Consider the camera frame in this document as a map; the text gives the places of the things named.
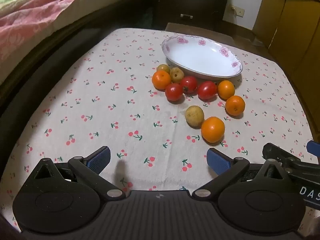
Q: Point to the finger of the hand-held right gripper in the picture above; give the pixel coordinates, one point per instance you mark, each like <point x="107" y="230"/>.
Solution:
<point x="277" y="151"/>
<point x="313" y="147"/>

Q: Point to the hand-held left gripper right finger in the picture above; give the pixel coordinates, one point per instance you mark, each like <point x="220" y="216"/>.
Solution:
<point x="217" y="161"/>

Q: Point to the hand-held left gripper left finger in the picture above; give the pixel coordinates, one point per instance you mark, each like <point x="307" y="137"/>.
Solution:
<point x="100" y="158"/>

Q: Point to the orange mandarin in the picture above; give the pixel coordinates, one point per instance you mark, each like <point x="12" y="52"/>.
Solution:
<point x="235" y="105"/>
<point x="161" y="80"/>
<point x="213" y="129"/>
<point x="226" y="89"/>

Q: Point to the small yellow-green fruit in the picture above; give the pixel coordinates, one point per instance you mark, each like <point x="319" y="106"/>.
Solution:
<point x="194" y="115"/>
<point x="163" y="68"/>
<point x="177" y="74"/>

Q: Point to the red tomato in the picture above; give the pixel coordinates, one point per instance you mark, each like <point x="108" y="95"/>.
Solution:
<point x="207" y="90"/>
<point x="174" y="92"/>
<point x="189" y="85"/>

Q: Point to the white floral rimmed plate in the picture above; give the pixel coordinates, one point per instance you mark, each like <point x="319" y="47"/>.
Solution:
<point x="200" y="55"/>

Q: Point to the cherry print tablecloth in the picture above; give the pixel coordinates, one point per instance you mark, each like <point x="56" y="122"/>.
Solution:
<point x="100" y="105"/>

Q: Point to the yellow-brown wooden wardrobe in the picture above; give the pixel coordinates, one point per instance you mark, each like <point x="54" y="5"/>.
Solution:
<point x="295" y="30"/>

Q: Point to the bed with pink blanket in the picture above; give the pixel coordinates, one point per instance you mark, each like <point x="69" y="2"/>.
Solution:
<point x="82" y="10"/>

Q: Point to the pink patterned blanket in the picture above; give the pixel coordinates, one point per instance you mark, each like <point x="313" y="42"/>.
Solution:
<point x="30" y="17"/>

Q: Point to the dark wooden nightstand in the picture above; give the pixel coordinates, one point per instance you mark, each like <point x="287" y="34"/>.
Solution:
<point x="195" y="0"/>

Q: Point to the beige wall socket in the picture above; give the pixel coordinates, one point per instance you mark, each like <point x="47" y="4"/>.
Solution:
<point x="238" y="11"/>

